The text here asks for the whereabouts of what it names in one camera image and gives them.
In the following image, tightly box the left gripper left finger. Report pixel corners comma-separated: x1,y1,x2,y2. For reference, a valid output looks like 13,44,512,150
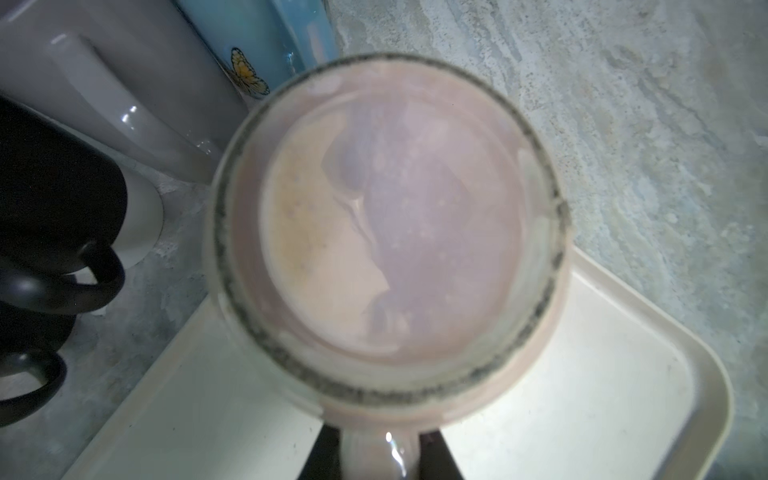
297,425,342,480

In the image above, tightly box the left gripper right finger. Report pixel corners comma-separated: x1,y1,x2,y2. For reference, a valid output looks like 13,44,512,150
419,430,464,480

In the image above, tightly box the pink mug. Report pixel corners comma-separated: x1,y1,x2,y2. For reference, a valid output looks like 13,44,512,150
204,53,572,479

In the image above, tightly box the black mug white base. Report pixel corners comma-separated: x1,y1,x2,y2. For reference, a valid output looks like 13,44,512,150
1,99,164,315

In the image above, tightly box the blue mug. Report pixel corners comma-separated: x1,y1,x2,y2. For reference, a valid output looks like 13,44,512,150
176,0,339,101

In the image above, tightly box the grey mug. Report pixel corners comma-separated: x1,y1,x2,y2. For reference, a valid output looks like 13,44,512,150
1,1,247,184

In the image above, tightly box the beige plastic tray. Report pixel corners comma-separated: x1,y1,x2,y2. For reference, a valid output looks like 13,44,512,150
67,252,733,479

